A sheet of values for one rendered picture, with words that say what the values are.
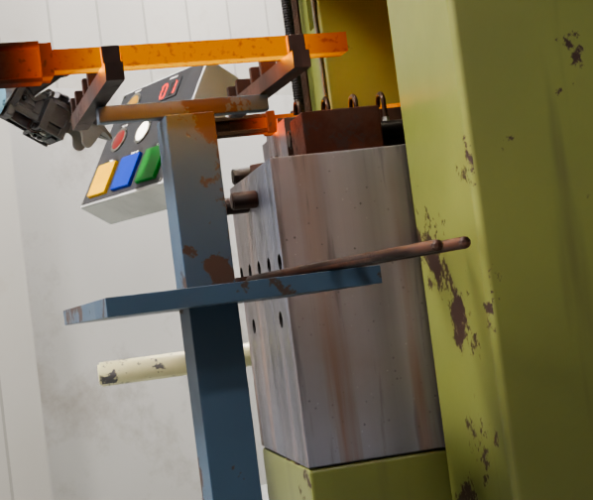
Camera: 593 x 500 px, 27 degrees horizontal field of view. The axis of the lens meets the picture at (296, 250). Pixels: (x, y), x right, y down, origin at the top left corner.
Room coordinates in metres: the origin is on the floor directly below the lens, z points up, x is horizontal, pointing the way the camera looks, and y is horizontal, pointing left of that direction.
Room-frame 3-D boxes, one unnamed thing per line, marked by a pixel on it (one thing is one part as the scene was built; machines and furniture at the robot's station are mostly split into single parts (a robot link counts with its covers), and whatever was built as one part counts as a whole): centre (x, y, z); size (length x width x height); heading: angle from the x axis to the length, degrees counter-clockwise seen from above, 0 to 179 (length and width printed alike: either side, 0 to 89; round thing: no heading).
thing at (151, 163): (2.39, 0.25, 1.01); 0.07 x 0.05 x 0.07; 37
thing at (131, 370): (2.34, 0.18, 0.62); 0.44 x 0.05 x 0.05; 102
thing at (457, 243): (1.41, -0.02, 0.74); 0.60 x 0.04 x 0.01; 25
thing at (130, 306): (1.50, 0.11, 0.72); 0.40 x 0.30 x 0.02; 17
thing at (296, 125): (1.86, -0.08, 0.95); 0.12 x 0.09 x 0.07; 102
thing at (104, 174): (2.55, 0.37, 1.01); 0.07 x 0.05 x 0.07; 37
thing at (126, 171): (2.47, 0.31, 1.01); 0.07 x 0.05 x 0.07; 37
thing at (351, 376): (2.01, -0.21, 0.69); 0.56 x 0.38 x 0.45; 102
